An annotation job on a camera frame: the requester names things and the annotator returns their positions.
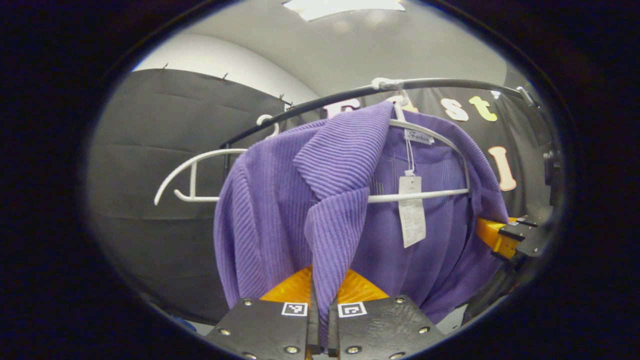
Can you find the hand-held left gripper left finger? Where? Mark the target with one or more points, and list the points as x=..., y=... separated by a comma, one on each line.
x=260, y=330

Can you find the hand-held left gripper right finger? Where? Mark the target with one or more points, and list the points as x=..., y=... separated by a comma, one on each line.
x=385, y=327

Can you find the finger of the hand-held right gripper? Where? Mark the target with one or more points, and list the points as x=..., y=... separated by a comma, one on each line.
x=492, y=235

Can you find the purple ribbed jacket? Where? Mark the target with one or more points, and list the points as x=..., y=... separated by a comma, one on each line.
x=270, y=210

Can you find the white clothes hanger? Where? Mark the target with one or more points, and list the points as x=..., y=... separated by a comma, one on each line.
x=200, y=199
x=425, y=194

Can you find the black clothes rack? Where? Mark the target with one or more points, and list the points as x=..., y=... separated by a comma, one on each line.
x=310, y=105

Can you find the black backdrop cloth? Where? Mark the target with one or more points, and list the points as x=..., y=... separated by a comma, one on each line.
x=150, y=175

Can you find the large ceiling light panel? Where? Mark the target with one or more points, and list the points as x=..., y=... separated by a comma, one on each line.
x=345, y=7

